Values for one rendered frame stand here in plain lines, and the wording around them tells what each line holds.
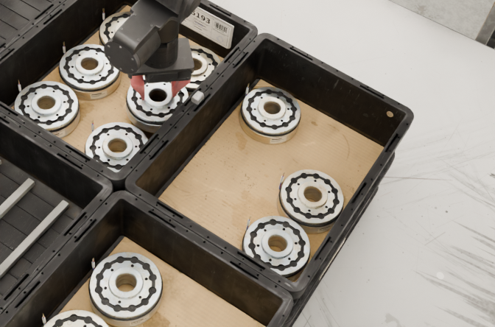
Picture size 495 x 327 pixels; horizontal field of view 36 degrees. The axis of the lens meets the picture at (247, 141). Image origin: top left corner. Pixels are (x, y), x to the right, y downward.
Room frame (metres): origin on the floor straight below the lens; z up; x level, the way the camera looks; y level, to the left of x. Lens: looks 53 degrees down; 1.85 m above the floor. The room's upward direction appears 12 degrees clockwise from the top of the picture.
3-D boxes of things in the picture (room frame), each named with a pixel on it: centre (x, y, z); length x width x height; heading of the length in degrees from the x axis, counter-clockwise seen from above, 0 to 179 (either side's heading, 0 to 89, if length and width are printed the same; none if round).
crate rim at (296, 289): (0.71, -0.05, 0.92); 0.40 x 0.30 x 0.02; 158
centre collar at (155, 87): (0.79, 0.16, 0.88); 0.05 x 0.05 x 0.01
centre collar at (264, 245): (0.58, -0.08, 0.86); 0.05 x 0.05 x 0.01
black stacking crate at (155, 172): (0.71, -0.05, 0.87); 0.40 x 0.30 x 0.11; 158
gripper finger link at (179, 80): (0.80, 0.15, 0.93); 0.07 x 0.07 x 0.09; 22
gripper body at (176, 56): (0.79, 0.16, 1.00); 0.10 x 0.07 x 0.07; 112
